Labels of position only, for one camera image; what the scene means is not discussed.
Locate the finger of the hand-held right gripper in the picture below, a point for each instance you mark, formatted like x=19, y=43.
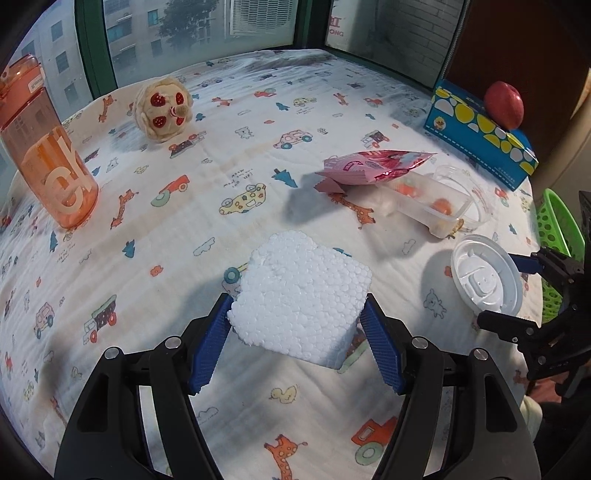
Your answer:
x=503, y=321
x=524, y=263

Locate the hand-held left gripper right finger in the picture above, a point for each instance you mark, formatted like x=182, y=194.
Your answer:
x=383, y=350

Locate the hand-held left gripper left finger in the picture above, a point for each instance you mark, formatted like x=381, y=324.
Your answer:
x=210, y=350

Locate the round white plastic lid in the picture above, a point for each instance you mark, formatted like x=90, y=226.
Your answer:
x=485, y=277

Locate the green mesh plastic basket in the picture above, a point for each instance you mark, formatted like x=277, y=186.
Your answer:
x=554, y=217

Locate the round clear plastic lid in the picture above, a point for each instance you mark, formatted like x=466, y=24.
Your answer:
x=485, y=198

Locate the orange foil candy wrapper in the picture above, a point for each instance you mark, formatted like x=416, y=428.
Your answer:
x=443, y=206

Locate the white foam block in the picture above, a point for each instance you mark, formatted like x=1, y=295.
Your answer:
x=300, y=295

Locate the clear rectangular plastic tray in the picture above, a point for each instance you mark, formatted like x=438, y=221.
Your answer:
x=415, y=205

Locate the pink snack packet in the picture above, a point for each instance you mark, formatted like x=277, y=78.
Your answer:
x=369, y=168

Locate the white cartoon printed blanket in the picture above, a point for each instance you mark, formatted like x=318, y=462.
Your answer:
x=184, y=258

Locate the blue pebble print tissue box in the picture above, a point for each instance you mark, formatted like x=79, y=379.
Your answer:
x=461, y=124

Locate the red apple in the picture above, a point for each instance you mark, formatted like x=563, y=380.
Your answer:
x=505, y=106

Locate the brown wooden cabinet panel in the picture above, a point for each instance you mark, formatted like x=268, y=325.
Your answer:
x=531, y=46

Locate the orange plastic water bottle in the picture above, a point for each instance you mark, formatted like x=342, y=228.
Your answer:
x=51, y=175

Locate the round beige plush toy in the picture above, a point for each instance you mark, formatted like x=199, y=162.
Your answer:
x=161, y=108

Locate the white printed outdoor air conditioner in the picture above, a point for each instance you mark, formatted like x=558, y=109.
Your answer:
x=341, y=27

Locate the white louvered outdoor unit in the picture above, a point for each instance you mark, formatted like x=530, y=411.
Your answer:
x=263, y=16

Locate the green window frame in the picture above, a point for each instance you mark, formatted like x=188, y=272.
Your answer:
x=94, y=46

